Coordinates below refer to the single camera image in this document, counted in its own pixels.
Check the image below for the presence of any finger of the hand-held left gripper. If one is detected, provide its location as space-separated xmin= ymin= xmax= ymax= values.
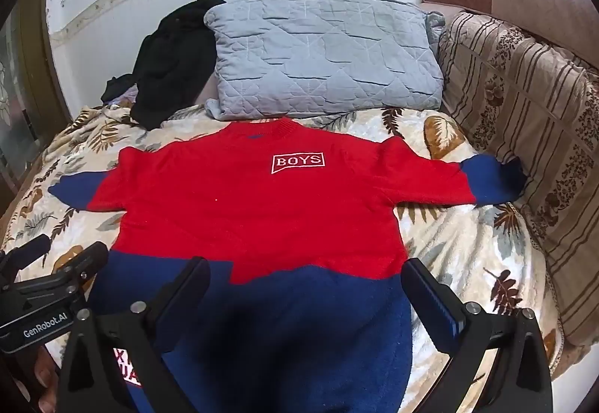
xmin=56 ymin=241 xmax=110 ymax=288
xmin=0 ymin=234 xmax=52 ymax=276

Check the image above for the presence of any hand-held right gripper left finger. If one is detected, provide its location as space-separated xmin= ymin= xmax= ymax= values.
xmin=56 ymin=256 xmax=212 ymax=413

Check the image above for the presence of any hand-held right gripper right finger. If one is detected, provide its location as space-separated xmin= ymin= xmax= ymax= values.
xmin=401 ymin=258 xmax=555 ymax=413

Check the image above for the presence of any red and blue sweater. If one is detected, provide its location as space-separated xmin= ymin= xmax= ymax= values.
xmin=48 ymin=117 xmax=529 ymax=413

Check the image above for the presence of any person's left hand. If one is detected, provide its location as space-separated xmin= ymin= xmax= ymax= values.
xmin=34 ymin=346 xmax=61 ymax=413

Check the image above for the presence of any leaf-print blanket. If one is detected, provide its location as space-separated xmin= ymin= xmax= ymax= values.
xmin=0 ymin=103 xmax=562 ymax=413

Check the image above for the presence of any patterned glass door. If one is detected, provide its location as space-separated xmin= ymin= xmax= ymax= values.
xmin=0 ymin=11 xmax=39 ymax=182

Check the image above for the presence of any lilac cloth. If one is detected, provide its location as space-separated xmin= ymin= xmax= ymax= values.
xmin=105 ymin=83 xmax=141 ymax=108

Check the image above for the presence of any black garment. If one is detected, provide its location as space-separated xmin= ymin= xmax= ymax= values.
xmin=100 ymin=0 xmax=228 ymax=131

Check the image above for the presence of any grey quilted pillow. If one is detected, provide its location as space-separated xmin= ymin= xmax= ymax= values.
xmin=203 ymin=0 xmax=445 ymax=122

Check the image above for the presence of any wooden door frame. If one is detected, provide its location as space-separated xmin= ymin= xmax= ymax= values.
xmin=18 ymin=0 xmax=72 ymax=126

